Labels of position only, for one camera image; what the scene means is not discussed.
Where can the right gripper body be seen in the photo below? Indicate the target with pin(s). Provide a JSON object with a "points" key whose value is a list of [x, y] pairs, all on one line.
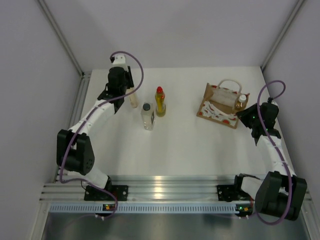
{"points": [[250, 118]]}

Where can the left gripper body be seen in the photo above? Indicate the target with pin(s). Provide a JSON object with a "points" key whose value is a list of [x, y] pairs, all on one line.
{"points": [[128, 81]]}

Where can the white cap amber bottle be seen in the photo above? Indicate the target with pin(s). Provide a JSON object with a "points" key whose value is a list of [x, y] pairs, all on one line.
{"points": [[241, 102], [132, 98]]}

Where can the canvas bag with watermelon print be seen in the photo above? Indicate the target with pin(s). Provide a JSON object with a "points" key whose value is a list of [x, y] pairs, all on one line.
{"points": [[218, 103]]}

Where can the grey cap clear bottle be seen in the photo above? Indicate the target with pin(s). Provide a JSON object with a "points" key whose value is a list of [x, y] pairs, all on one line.
{"points": [[148, 115]]}

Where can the red cap yellow bottle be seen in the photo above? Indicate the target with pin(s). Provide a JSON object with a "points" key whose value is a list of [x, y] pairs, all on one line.
{"points": [[160, 102]]}

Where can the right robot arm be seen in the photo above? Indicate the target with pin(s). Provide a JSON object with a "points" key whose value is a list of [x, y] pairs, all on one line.
{"points": [[281, 193]]}

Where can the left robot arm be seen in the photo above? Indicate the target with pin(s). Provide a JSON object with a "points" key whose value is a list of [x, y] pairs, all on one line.
{"points": [[74, 153]]}

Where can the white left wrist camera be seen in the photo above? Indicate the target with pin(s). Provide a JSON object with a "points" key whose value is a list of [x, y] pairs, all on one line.
{"points": [[119, 60]]}

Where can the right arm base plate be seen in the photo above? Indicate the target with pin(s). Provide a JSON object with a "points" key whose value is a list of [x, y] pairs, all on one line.
{"points": [[230, 193]]}

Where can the aluminium rail frame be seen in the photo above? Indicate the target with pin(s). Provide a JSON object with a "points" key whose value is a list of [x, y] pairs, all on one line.
{"points": [[184, 157]]}

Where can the grey slotted cable duct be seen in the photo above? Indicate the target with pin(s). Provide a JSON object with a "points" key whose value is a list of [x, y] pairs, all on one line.
{"points": [[150, 208]]}

